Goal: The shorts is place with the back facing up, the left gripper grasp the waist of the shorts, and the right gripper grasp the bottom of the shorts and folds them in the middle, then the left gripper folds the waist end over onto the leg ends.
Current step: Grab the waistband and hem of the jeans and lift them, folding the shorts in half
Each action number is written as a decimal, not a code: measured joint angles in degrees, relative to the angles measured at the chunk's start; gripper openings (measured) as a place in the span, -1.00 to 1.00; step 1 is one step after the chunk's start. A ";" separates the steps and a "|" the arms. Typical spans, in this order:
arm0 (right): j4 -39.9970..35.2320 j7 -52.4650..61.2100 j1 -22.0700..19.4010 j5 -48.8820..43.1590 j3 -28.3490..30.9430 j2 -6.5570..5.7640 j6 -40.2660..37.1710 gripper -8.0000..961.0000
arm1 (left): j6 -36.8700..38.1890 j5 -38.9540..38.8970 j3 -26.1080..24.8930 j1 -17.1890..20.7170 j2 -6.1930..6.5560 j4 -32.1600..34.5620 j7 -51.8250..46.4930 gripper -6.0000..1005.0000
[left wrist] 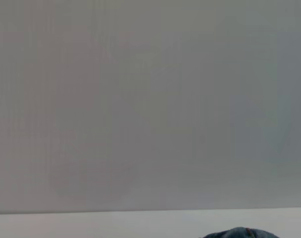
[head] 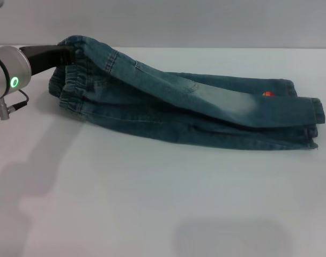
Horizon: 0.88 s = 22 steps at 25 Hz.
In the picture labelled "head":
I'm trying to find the black cable with silver plug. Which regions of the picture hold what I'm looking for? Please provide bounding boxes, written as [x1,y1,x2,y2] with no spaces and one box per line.
[0,89,29,120]

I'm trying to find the blue denim jeans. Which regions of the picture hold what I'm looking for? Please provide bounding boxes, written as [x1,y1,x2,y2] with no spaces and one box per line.
[48,34,326,151]

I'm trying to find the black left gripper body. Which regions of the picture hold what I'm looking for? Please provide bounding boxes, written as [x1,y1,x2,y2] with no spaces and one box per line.
[19,44,62,77]

